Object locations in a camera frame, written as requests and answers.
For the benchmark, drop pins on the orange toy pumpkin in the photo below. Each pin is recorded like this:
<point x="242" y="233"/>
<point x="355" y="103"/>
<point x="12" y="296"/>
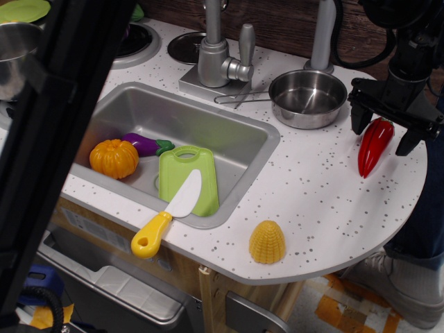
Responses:
<point x="114" y="158"/>

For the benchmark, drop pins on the blue jeans leg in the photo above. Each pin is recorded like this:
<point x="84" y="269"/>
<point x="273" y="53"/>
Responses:
<point x="420" y="240"/>

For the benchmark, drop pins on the back stove burner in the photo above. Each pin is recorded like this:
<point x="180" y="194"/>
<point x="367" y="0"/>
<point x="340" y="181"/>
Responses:
<point x="140" y="44"/>

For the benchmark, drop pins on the yellow toy corn half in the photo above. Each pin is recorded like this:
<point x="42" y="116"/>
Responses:
<point x="267" y="243"/>

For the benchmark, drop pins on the small steel pan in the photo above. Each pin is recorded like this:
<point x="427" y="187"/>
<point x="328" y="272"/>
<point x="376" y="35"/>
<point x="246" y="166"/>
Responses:
<point x="306" y="99"/>

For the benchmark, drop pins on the red toy pepper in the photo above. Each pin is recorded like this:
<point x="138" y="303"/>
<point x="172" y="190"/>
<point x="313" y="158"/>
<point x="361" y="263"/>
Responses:
<point x="375" y="141"/>

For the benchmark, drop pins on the grey vertical pole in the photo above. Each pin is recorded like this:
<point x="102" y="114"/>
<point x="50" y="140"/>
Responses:
<point x="320" y="55"/>

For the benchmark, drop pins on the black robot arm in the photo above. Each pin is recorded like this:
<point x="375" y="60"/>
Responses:
<point x="419" y="31"/>

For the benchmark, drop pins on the grey sink basin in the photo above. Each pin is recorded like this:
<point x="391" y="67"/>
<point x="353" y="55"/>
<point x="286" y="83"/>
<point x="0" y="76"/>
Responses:
<point x="175" y="135"/>

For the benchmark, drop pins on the blue clamp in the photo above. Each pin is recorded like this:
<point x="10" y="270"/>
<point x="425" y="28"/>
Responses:
<point x="42" y="276"/>

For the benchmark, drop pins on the purple toy eggplant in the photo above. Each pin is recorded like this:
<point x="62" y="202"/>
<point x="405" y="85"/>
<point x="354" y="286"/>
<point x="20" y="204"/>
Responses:
<point x="148" y="147"/>

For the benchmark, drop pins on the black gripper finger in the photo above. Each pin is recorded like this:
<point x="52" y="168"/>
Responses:
<point x="361" y="115"/>
<point x="408" y="142"/>

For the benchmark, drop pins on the green toy vegetable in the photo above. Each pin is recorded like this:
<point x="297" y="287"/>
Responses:
<point x="137" y="14"/>

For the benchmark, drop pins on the grey cabinet handle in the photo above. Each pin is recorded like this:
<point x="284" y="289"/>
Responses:
<point x="242" y="315"/>

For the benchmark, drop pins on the white yellow toy knife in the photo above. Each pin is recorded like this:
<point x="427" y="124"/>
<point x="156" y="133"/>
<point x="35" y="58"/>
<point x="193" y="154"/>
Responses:
<point x="146" y="242"/>

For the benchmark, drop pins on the black foreground frame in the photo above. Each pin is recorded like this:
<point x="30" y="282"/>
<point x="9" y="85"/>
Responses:
<point x="64" y="79"/>

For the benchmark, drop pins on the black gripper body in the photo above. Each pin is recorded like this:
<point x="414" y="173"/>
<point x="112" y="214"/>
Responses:
<point x="401" y="99"/>

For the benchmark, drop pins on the green toy plate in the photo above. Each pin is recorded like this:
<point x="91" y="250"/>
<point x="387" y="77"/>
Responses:
<point x="24" y="11"/>

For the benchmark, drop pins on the grey oven door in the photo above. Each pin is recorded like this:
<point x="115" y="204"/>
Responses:
<point x="111" y="293"/>

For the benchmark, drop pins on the green toy cutting board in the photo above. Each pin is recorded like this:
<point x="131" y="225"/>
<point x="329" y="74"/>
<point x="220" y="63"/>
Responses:
<point x="189" y="173"/>

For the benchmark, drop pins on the purple white toy onion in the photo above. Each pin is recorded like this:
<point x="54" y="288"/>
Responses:
<point x="126" y="33"/>

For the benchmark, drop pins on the large steel pot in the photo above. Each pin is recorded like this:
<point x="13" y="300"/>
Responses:
<point x="18" y="40"/>

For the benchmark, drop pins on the silver toy faucet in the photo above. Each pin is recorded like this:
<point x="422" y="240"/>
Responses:
<point x="219" y="77"/>

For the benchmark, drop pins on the white sneaker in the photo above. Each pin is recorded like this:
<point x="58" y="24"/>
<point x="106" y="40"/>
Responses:
<point x="414" y="291"/>

